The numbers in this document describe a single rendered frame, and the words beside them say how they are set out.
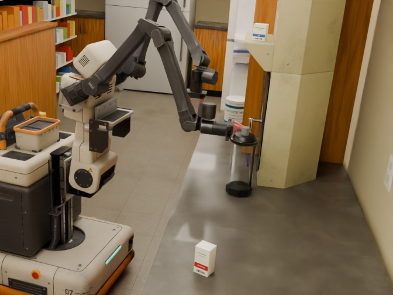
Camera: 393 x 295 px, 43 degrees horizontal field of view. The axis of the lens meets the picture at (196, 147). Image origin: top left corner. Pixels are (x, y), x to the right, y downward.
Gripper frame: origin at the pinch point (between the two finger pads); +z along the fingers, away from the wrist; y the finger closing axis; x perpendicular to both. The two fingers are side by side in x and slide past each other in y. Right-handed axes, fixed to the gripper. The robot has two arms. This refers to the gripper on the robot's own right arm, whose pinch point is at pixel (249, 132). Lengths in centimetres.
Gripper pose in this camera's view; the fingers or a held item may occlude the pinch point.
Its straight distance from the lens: 205.8
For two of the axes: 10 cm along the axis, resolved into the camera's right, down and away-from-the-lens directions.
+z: 9.9, 1.3, -0.9
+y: 1.2, -3.3, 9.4
